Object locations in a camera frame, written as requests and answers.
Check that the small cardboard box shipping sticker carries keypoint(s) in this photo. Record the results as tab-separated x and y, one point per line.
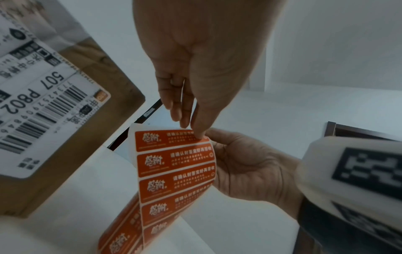
110	104

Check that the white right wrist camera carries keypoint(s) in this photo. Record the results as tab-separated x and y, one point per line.
323	161

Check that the person's left hand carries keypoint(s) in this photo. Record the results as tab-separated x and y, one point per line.
204	62

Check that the person's right hand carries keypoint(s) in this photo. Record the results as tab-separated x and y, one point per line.
257	173

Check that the roll of red labels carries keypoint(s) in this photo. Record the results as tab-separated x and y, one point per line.
176	178

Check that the red label sticker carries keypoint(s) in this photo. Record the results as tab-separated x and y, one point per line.
169	140

